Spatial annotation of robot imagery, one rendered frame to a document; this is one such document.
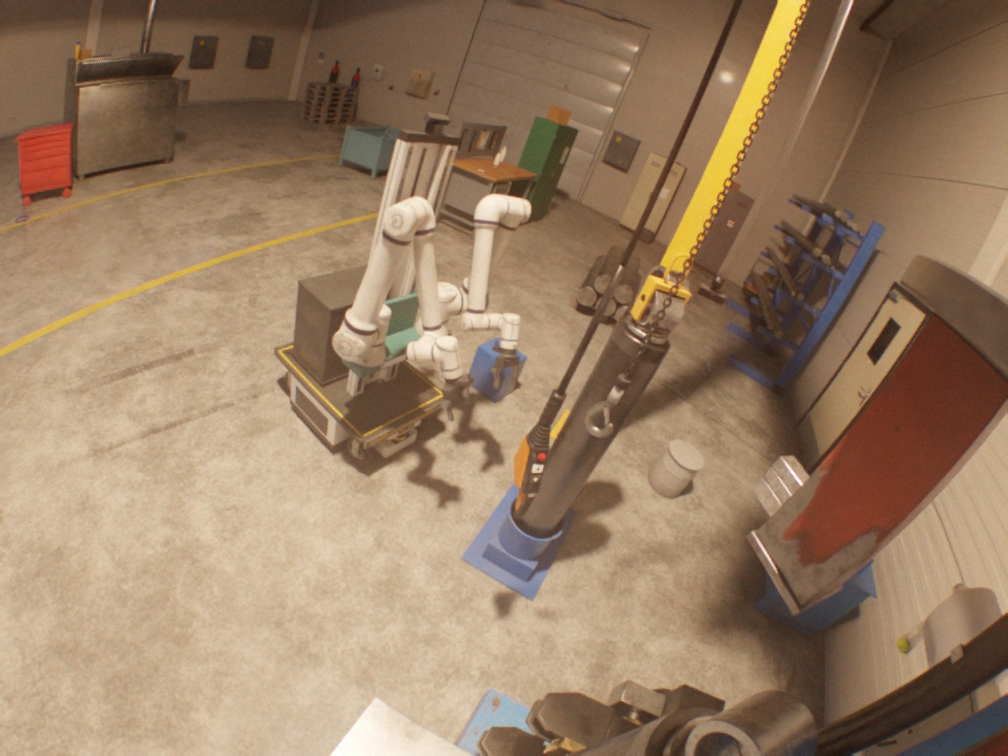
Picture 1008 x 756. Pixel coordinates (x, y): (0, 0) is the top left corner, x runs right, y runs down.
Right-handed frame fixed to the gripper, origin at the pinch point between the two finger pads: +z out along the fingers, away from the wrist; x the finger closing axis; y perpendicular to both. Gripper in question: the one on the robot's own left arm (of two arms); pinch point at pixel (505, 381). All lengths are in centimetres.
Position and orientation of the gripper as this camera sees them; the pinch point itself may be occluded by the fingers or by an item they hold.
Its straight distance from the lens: 231.7
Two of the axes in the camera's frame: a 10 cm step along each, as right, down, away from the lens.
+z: -0.9, 9.6, 2.5
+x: 6.5, -1.3, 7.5
